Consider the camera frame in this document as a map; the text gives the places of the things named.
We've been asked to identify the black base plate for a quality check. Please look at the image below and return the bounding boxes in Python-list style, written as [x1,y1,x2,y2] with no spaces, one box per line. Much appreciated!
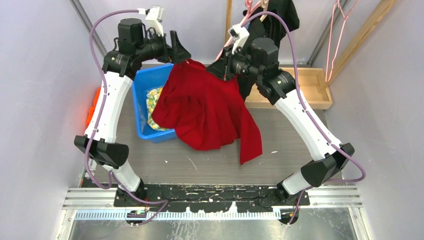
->
[113,183,311,214]

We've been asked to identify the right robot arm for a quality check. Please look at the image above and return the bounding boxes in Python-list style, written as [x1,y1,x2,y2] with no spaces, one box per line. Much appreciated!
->
[206,37,355,206]

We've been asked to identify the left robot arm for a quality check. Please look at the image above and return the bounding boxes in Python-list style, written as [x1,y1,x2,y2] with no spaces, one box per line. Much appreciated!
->
[74,18,191,207]

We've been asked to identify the wooden rack base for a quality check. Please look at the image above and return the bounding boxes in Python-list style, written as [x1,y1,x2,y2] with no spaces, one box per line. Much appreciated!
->
[244,67,333,111]

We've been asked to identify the orange cloth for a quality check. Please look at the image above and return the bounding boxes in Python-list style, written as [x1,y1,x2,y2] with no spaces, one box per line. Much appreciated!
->
[85,87,101,127]

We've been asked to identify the aluminium frame rail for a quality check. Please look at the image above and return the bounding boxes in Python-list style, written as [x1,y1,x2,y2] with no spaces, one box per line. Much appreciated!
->
[69,0,107,57]

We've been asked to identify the pink wire hanger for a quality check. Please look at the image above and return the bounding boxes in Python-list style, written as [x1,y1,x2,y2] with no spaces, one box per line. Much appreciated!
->
[325,0,358,84]

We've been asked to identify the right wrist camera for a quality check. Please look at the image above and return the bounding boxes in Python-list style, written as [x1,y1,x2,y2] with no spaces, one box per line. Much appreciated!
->
[228,23,250,55]

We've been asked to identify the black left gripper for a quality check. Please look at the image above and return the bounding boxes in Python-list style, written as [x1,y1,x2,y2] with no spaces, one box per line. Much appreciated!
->
[134,28,189,64]

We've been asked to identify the lemon print skirt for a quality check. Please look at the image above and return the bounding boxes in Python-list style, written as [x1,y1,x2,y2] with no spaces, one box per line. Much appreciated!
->
[146,86,169,131]

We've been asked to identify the wooden rack post left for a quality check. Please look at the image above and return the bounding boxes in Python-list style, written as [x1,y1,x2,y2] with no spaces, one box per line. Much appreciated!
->
[224,0,233,44]

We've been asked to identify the black garment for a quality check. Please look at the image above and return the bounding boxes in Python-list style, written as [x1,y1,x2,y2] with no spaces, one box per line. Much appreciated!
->
[237,0,300,100]

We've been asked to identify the wooden rack post right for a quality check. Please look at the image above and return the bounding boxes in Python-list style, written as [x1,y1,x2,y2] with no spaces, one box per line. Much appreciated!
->
[317,0,397,92]

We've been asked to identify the blue plastic bin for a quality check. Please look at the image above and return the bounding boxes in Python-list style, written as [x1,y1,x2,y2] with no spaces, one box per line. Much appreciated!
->
[132,63,177,143]

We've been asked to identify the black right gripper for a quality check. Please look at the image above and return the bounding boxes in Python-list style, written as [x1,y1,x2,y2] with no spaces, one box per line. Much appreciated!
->
[206,43,263,81]

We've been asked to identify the pink plastic hanger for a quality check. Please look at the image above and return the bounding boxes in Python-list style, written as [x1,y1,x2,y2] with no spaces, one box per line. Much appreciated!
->
[224,0,269,54]

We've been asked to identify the red pleated skirt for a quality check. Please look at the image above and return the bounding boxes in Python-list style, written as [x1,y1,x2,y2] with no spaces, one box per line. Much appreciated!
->
[152,59,263,165]

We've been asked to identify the wooden rack post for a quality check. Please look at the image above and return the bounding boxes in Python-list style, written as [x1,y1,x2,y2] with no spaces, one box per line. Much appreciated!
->
[317,0,397,92]
[224,0,233,44]

